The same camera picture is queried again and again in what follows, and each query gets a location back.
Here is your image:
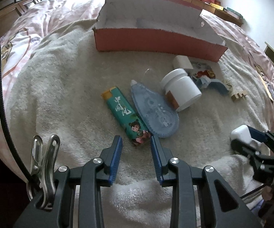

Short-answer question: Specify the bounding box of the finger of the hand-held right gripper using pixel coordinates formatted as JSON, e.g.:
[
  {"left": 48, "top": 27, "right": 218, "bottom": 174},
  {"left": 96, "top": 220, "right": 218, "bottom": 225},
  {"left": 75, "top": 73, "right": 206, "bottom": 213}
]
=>
[
  {"left": 249, "top": 126, "right": 274, "bottom": 154},
  {"left": 231, "top": 139, "right": 264, "bottom": 163}
]

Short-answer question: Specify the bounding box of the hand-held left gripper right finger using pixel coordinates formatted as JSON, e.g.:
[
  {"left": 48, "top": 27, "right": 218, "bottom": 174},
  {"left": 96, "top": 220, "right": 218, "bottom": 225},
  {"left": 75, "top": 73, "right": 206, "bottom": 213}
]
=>
[{"left": 150, "top": 135, "right": 262, "bottom": 228}]

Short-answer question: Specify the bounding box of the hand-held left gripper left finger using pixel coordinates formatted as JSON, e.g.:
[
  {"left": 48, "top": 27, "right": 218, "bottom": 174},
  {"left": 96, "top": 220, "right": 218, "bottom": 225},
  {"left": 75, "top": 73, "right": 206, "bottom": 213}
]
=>
[{"left": 13, "top": 135, "right": 123, "bottom": 228}]

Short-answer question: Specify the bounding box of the white earbud case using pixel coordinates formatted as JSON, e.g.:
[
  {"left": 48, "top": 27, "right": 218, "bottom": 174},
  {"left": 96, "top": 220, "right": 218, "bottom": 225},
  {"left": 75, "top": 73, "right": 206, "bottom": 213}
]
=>
[{"left": 231, "top": 125, "right": 261, "bottom": 150}]

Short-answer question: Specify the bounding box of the green cartoon lighter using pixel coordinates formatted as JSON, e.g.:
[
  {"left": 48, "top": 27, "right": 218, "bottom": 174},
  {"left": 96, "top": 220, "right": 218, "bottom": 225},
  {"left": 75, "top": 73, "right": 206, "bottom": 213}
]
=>
[{"left": 101, "top": 86, "right": 152, "bottom": 148}]

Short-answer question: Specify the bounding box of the blue correction tape dispenser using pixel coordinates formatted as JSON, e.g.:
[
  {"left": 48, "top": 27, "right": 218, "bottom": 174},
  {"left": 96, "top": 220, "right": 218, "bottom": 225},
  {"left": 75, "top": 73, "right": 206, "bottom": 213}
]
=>
[{"left": 130, "top": 79, "right": 180, "bottom": 139}]

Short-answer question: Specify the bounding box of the white bottle orange label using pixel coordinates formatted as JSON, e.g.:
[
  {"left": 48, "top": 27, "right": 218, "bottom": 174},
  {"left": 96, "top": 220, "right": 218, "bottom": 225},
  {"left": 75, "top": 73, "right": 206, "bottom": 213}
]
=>
[{"left": 161, "top": 68, "right": 202, "bottom": 112}]

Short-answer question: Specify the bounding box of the red cardboard box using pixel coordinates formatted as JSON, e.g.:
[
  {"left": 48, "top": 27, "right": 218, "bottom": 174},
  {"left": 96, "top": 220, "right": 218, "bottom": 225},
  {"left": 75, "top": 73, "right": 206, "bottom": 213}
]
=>
[{"left": 92, "top": 0, "right": 228, "bottom": 63}]

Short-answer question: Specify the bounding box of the small wooden block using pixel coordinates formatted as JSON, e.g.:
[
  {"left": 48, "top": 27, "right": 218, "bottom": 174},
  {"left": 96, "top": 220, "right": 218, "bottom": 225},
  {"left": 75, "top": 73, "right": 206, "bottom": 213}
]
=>
[{"left": 231, "top": 91, "right": 248, "bottom": 102}]

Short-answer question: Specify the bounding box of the metal spring clip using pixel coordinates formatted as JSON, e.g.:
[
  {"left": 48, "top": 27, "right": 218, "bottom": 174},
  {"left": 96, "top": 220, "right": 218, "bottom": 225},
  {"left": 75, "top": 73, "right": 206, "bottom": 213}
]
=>
[{"left": 26, "top": 135, "right": 61, "bottom": 211}]

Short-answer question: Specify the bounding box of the red decorated magnet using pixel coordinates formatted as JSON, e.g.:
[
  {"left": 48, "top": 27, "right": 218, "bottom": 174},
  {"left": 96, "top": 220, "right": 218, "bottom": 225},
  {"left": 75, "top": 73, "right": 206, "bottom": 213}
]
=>
[{"left": 193, "top": 69, "right": 216, "bottom": 80}]

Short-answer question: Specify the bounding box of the white charger plug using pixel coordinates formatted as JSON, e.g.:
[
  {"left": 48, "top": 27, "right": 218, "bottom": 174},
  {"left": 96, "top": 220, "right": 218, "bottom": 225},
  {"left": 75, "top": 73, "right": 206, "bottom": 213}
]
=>
[{"left": 172, "top": 55, "right": 193, "bottom": 71}]

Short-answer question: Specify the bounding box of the green book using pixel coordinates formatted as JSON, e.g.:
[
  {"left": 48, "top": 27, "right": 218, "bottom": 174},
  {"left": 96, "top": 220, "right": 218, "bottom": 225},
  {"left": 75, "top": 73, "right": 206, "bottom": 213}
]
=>
[{"left": 225, "top": 7, "right": 243, "bottom": 18}]

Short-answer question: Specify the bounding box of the yellow book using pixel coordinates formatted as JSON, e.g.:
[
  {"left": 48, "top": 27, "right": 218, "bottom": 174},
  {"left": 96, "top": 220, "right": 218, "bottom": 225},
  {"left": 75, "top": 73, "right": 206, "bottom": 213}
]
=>
[{"left": 209, "top": 2, "right": 224, "bottom": 11}]

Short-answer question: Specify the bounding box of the pink printed bed sheet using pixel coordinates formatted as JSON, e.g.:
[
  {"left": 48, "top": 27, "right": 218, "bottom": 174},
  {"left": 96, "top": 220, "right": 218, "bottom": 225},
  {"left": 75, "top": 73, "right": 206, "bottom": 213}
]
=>
[{"left": 0, "top": 0, "right": 274, "bottom": 195}]

